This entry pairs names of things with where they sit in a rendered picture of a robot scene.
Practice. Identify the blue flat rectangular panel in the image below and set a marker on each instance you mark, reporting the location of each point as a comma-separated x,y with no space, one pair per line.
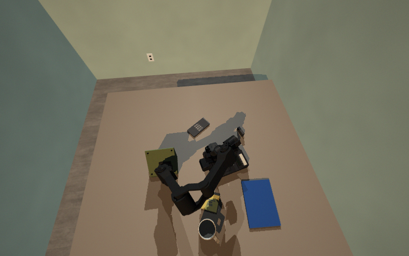
260,204

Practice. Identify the dark coffee mug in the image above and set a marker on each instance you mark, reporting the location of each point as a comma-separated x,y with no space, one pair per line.
207,230

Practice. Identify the yellow sticky note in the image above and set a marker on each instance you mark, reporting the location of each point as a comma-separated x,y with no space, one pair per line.
211,204

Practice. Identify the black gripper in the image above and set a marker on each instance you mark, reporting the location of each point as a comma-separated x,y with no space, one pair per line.
205,163

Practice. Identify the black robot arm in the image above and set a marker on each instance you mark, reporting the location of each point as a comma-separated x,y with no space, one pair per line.
180,195

